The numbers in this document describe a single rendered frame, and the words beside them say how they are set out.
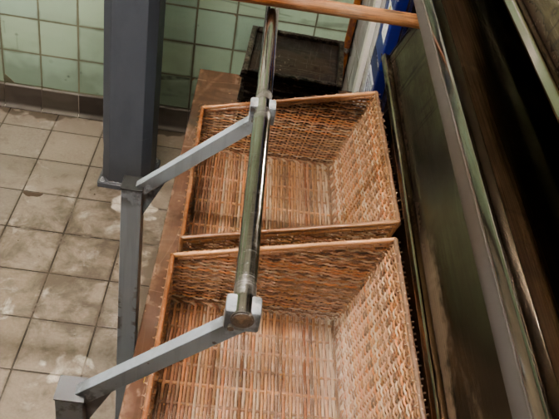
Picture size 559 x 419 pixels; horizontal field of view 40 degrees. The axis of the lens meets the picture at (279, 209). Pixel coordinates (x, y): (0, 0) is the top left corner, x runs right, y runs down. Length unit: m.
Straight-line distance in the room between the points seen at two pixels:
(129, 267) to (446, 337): 0.67
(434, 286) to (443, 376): 0.19
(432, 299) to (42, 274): 1.59
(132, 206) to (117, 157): 1.41
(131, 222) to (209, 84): 1.09
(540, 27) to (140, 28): 1.72
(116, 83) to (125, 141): 0.24
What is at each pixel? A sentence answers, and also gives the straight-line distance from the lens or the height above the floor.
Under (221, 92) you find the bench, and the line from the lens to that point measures 2.50.
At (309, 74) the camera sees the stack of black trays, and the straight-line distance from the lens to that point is 2.22.
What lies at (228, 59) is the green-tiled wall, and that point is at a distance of 3.14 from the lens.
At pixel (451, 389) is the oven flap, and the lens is 1.24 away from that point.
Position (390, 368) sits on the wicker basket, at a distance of 1.47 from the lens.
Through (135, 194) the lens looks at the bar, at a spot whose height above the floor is 0.94.
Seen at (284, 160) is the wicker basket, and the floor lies 0.59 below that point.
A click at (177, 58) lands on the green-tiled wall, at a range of 3.16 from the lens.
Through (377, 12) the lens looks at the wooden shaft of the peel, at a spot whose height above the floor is 1.21.
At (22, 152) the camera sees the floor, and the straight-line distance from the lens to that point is 3.17.
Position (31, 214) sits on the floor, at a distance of 2.88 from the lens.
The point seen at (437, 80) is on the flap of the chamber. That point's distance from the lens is 1.04.
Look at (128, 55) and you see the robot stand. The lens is 2.66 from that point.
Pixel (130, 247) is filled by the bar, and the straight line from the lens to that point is 1.57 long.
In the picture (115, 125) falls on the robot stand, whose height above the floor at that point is 0.29.
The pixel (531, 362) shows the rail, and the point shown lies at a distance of 0.65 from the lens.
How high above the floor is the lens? 1.88
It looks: 39 degrees down
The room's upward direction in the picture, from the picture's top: 11 degrees clockwise
